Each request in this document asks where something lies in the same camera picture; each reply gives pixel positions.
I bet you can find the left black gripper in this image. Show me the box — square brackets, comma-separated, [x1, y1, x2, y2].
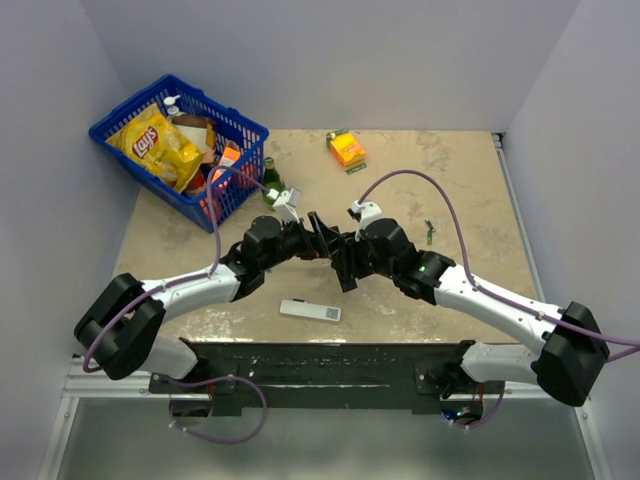
[261, 211, 341, 272]

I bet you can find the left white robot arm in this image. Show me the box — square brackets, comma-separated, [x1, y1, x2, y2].
[74, 212, 340, 392]

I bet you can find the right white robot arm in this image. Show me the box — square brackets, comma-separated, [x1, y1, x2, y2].
[326, 218, 610, 407]

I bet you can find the white remote control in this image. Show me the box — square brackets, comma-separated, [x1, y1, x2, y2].
[280, 299, 342, 323]

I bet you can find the green glass bottle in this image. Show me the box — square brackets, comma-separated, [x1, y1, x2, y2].
[262, 157, 286, 210]

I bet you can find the orange sponge pack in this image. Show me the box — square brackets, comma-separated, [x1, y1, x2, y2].
[325, 129, 367, 174]

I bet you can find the blue plastic basket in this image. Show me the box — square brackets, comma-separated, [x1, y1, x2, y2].
[88, 75, 269, 233]

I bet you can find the orange ball in basket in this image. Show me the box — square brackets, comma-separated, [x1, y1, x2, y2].
[200, 198, 223, 223]

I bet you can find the orange white carton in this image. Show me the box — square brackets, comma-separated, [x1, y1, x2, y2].
[210, 140, 241, 183]

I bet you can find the brown white snack package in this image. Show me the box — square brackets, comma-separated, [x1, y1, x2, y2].
[172, 113, 217, 167]

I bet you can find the white pump bottle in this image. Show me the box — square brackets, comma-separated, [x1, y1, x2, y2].
[163, 95, 184, 121]

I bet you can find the yellow Lays chips bag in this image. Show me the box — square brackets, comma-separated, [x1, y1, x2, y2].
[106, 103, 204, 193]

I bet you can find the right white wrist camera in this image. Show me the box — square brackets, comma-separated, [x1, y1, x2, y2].
[348, 200, 382, 232]

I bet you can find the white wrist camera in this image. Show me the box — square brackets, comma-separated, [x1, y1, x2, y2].
[267, 187, 301, 223]
[348, 200, 382, 232]

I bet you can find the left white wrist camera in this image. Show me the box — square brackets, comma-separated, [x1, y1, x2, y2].
[267, 187, 301, 223]

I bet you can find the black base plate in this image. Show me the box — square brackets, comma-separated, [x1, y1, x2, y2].
[150, 341, 503, 418]

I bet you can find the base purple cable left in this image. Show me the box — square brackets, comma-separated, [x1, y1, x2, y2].
[167, 374, 269, 445]

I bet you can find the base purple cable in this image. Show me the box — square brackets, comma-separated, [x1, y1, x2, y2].
[167, 374, 269, 445]
[447, 387, 505, 431]

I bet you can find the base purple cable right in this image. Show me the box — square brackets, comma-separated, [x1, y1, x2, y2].
[447, 387, 505, 431]

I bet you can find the aluminium frame rail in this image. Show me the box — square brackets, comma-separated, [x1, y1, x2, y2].
[38, 358, 215, 479]

